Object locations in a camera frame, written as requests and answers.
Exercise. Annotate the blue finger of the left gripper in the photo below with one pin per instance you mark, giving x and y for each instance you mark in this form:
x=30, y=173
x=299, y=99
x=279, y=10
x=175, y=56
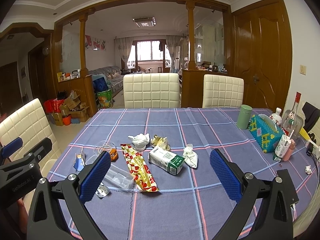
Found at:
x=10, y=148
x=38, y=152

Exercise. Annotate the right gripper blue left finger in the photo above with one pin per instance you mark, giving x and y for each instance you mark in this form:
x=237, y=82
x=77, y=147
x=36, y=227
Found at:
x=46, y=219

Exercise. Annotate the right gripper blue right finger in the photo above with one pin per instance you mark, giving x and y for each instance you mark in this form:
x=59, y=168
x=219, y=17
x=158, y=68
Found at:
x=274, y=219

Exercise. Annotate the blue small carton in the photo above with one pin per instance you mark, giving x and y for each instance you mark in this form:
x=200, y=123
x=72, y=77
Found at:
x=79, y=162

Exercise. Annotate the white tissue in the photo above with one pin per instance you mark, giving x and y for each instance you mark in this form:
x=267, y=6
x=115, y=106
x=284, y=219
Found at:
x=140, y=141
x=190, y=157

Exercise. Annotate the clear round plastic lid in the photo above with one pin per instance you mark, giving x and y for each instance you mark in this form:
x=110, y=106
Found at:
x=104, y=146

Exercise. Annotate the green white milk carton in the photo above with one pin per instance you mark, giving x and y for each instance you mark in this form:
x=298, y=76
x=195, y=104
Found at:
x=168, y=161

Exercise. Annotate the orange peel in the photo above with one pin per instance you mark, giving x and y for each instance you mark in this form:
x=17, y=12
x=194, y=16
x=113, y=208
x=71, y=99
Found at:
x=113, y=154

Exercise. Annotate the clear plastic tray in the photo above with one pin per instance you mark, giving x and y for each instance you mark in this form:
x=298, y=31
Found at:
x=116, y=177

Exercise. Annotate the red gold snack wrapper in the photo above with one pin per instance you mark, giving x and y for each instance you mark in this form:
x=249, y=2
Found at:
x=139, y=169

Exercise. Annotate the silver foil wrapper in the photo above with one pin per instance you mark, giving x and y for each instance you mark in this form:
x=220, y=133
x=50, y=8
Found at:
x=102, y=191

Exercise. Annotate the person's left hand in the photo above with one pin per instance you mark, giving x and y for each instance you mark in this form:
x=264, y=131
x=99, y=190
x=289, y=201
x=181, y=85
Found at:
x=22, y=216

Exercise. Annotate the cream chair left side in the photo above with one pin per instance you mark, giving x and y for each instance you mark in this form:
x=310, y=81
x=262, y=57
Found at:
x=31, y=125

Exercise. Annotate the cream chair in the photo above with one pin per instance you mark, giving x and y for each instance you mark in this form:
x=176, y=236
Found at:
x=151, y=90
x=31, y=125
x=222, y=91

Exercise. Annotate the red bag on floor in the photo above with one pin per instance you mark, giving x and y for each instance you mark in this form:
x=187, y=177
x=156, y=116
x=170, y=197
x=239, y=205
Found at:
x=53, y=106

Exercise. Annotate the pink bottle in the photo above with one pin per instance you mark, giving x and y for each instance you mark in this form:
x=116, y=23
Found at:
x=289, y=151

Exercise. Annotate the teal beaded tissue box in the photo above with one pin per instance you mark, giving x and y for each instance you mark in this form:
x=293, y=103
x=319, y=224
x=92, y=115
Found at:
x=265, y=131

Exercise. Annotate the cardboard boxes pile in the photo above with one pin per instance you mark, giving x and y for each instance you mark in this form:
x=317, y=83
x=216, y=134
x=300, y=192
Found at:
x=73, y=110

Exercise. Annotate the small green white carton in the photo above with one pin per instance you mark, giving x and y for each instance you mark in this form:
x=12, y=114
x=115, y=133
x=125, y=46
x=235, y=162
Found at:
x=282, y=147

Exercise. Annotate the small white paper scrap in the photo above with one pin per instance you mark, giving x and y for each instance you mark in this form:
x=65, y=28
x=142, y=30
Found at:
x=308, y=170

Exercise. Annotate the green cylindrical canister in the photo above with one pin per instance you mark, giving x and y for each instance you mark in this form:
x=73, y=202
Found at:
x=244, y=116

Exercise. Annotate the white ceramic bottle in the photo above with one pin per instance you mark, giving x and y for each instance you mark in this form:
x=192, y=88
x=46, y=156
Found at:
x=275, y=117

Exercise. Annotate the glass liquor bottle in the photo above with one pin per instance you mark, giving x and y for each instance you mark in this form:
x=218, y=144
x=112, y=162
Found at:
x=290, y=120

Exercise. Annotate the wooden partition cabinet left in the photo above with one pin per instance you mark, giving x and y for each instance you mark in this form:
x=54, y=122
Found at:
x=84, y=84

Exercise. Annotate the wooden partition cabinet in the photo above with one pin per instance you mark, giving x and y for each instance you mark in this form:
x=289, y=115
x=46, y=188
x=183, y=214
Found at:
x=211, y=47
x=84, y=84

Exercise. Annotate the blue plaid tablecloth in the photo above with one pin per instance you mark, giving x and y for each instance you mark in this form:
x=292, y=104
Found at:
x=162, y=185

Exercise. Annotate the green colourful bag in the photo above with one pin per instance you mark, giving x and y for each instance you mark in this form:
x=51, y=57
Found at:
x=105, y=98

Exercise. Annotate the cream chair far right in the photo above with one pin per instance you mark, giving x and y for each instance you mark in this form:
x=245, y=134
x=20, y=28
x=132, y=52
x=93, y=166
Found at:
x=222, y=91

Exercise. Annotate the black cloth item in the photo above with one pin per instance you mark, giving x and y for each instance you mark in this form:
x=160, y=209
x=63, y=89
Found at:
x=312, y=114

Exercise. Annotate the grey sofa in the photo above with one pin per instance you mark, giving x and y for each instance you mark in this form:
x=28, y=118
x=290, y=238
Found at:
x=112, y=75

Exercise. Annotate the wooden partition cabinet right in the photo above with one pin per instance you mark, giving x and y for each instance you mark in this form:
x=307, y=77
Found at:
x=211, y=47

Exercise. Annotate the cream chair far centre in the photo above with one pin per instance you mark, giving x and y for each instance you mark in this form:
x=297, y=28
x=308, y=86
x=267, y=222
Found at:
x=151, y=90

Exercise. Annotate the window with curtains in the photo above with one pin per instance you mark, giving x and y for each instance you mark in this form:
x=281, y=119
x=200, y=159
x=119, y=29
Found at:
x=154, y=55

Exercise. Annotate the wooden double door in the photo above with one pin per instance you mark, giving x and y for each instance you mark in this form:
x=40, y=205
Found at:
x=263, y=53

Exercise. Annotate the ceiling lamp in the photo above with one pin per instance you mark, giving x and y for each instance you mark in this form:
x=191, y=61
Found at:
x=145, y=21

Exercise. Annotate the wall light switch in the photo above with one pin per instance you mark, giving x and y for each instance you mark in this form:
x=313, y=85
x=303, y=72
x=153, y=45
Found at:
x=302, y=69

